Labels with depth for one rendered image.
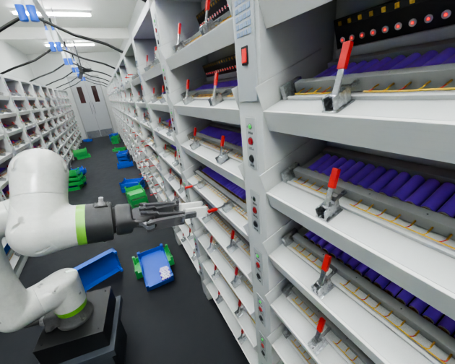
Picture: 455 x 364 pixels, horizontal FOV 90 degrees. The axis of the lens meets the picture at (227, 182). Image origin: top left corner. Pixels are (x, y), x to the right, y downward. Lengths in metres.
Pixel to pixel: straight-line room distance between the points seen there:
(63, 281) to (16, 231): 0.68
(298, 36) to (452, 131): 0.35
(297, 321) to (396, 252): 0.42
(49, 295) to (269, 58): 1.17
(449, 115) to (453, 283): 0.19
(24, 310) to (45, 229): 0.70
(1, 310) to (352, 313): 1.13
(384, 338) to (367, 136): 0.35
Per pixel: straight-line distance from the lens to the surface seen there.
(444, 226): 0.42
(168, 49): 1.16
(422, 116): 0.33
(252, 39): 0.52
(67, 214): 0.60
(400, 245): 0.42
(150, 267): 2.01
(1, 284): 1.16
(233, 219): 0.80
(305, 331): 0.74
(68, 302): 1.30
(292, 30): 0.56
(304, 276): 0.60
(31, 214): 0.60
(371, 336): 0.54
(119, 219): 0.59
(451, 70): 0.38
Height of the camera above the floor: 1.31
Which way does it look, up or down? 23 degrees down
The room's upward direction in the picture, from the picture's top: 6 degrees counter-clockwise
